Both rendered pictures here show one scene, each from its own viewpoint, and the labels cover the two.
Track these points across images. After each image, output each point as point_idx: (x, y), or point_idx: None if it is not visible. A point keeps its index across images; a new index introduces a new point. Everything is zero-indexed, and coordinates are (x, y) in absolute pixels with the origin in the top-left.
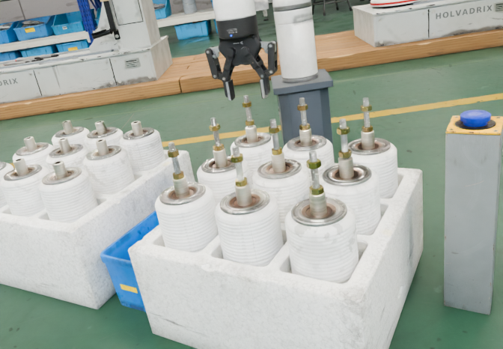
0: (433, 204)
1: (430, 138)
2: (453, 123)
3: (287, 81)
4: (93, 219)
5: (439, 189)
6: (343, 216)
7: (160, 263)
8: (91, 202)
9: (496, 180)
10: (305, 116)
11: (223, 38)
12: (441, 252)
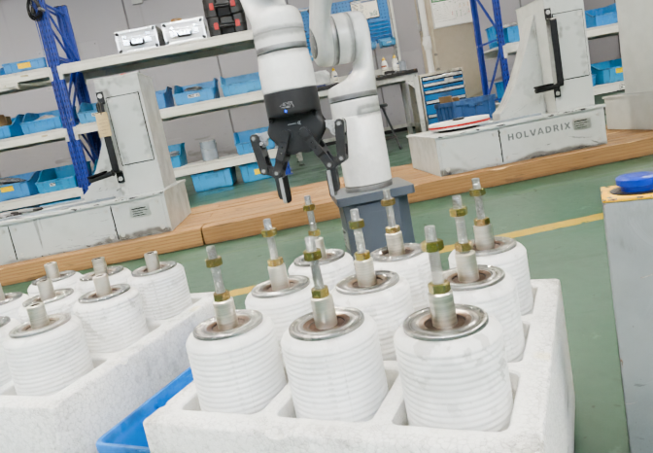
0: (568, 340)
1: (536, 265)
2: (608, 192)
3: (354, 191)
4: (85, 388)
5: (570, 322)
6: (485, 323)
7: (196, 437)
8: (85, 364)
9: None
10: (392, 214)
11: (274, 117)
12: (601, 400)
